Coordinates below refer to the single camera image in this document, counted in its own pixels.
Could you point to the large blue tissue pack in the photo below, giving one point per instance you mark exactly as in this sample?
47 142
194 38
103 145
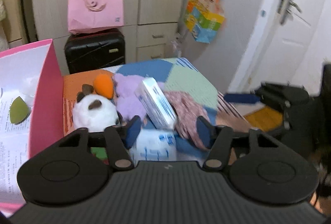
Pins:
154 145

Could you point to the orange plush ball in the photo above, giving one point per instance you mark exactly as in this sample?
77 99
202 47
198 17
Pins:
103 86

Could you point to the pink tote bag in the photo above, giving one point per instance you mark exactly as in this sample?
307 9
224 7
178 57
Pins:
90 16

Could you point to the purple plush toy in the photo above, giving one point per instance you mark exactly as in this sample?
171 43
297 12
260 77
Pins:
127 104

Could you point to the strawberry plush toy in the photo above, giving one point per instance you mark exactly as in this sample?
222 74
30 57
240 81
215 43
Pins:
100 153

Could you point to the black suitcase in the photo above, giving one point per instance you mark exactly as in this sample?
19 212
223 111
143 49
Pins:
87 52

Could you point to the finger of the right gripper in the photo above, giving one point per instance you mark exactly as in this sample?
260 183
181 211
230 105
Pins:
241 98

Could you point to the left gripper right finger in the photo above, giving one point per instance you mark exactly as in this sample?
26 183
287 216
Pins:
217 139

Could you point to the metal door handle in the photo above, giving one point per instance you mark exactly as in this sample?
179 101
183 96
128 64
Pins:
284 10

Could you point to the small white tissue pack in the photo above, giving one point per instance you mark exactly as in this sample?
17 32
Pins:
156 104

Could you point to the floral fabric pouch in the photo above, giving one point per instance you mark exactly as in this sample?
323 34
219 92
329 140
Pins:
187 111

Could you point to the white door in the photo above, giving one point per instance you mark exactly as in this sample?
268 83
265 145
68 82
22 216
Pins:
275 51

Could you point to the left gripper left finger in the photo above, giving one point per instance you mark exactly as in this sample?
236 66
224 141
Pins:
118 141

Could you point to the pink storage box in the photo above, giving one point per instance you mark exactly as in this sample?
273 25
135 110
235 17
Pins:
44 125

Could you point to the panda plush toy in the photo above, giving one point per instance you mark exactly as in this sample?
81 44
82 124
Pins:
93 111

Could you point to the patchwork tablecloth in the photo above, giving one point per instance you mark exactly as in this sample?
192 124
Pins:
177 77

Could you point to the colourful hanging gift bag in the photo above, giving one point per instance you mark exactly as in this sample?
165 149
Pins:
203 19

